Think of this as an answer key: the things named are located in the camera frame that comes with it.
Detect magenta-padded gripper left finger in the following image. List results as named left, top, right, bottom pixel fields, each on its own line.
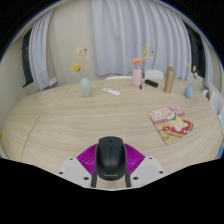
left=55, top=143, right=98, bottom=189

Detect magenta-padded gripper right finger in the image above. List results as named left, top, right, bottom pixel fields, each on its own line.
left=123, top=143, right=168, bottom=189

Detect black computer mouse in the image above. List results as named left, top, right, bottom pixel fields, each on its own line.
left=94, top=135, right=128, bottom=182

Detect pale green vase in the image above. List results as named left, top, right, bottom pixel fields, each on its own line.
left=79, top=77, right=93, bottom=98

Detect black rectangular box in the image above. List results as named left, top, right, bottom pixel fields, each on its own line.
left=144, top=79, right=160, bottom=89

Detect white remote control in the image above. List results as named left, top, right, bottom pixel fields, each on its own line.
left=102, top=87, right=121, bottom=97

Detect white chair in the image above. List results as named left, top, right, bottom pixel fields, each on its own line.
left=104, top=75, right=133, bottom=81
left=144, top=69, right=165, bottom=81
left=216, top=104, right=224, bottom=134
left=209, top=90, right=224, bottom=114

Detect blue vase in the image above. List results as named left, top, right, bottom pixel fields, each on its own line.
left=184, top=83, right=194, bottom=99

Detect brown insulated bottle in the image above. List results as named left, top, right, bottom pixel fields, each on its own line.
left=163, top=65, right=176, bottom=94

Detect pink vase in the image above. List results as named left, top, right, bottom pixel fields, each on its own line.
left=131, top=67, right=143, bottom=88

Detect yellow dried flowers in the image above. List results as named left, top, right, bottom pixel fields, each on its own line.
left=70, top=46, right=91, bottom=79

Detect orange dried flowers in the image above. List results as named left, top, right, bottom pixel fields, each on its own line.
left=126, top=44, right=155, bottom=70

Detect beige dried flowers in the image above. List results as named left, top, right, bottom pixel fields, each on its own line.
left=185, top=59, right=199, bottom=86

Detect narrow white curtain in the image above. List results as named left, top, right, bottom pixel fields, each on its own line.
left=199, top=36, right=214, bottom=89
left=28, top=9, right=58, bottom=92

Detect dark window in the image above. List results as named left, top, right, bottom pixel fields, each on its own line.
left=183, top=21, right=206, bottom=79
left=21, top=28, right=34, bottom=88

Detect wide white curtain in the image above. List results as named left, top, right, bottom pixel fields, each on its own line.
left=91, top=0, right=193, bottom=81

